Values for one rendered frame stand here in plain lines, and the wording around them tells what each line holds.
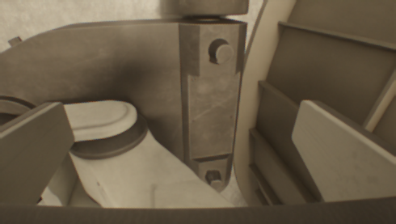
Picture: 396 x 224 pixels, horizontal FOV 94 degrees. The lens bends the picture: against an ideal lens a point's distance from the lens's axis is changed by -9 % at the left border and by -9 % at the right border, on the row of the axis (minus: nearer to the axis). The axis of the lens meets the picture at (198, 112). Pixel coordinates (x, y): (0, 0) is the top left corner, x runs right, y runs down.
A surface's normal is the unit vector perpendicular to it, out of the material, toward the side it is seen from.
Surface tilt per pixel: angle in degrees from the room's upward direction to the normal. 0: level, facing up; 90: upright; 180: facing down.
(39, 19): 0
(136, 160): 90
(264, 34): 0
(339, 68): 90
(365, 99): 90
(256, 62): 0
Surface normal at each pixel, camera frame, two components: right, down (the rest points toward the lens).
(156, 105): 0.22, 0.47
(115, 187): 0.00, -0.88
